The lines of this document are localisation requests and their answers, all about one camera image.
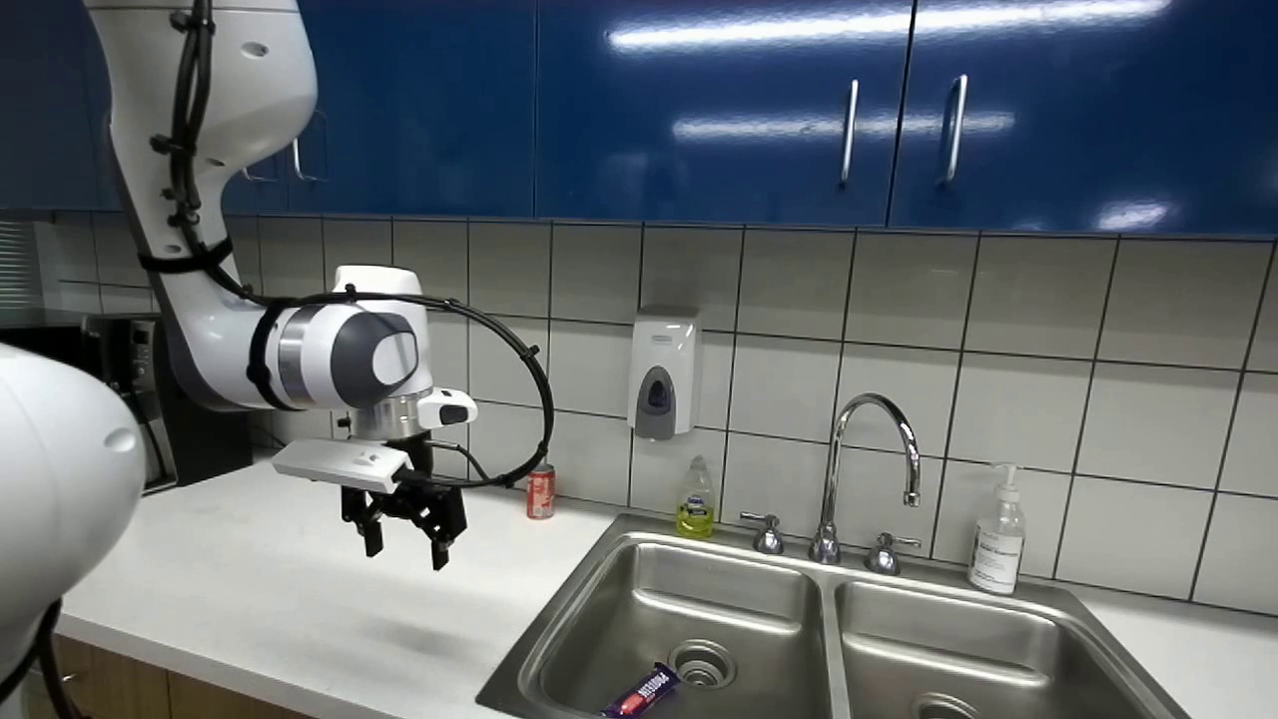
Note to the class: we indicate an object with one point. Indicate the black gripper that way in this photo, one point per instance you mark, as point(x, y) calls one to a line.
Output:
point(414, 506)

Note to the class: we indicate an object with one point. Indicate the purple protein chocolate bar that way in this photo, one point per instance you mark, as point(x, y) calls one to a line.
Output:
point(646, 693)

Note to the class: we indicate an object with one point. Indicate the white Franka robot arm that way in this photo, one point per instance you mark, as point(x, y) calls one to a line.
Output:
point(267, 106)

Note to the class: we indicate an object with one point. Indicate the stainless steel double sink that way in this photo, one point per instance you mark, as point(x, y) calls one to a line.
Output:
point(623, 624)

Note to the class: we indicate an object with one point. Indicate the red soda can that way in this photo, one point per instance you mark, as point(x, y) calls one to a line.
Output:
point(541, 491)

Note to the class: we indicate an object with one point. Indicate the black coffee maker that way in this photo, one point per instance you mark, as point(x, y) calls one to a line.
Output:
point(200, 443)

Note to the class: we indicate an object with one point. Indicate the green sponge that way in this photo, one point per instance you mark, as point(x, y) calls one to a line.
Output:
point(694, 511)

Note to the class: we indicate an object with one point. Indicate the wooden base cabinet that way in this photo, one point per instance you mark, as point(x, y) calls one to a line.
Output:
point(132, 683)

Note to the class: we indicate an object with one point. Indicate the chrome faucet knob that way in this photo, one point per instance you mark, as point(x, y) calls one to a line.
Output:
point(883, 552)
point(768, 538)

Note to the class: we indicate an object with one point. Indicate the chrome gooseneck faucet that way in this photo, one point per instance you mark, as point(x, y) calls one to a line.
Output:
point(834, 491)

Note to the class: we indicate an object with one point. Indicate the clear pump soap bottle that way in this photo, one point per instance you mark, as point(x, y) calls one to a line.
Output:
point(996, 552)

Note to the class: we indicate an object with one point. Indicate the white wall soap dispenser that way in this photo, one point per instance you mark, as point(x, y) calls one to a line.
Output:
point(661, 360)

